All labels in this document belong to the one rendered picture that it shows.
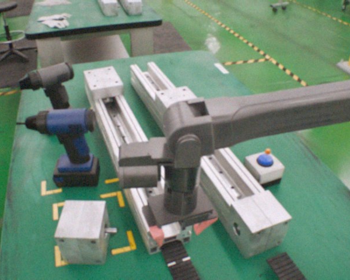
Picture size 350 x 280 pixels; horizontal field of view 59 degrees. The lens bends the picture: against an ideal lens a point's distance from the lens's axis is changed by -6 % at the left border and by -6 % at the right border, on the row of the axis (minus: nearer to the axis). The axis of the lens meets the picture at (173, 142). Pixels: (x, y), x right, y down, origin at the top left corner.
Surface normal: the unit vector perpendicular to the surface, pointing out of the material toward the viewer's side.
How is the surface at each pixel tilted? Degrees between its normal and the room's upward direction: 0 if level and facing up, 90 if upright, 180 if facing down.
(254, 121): 86
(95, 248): 90
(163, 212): 1
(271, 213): 0
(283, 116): 87
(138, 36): 90
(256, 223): 0
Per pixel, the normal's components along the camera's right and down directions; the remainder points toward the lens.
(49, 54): 0.29, 0.58
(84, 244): 0.01, 0.60
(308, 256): 0.01, -0.80
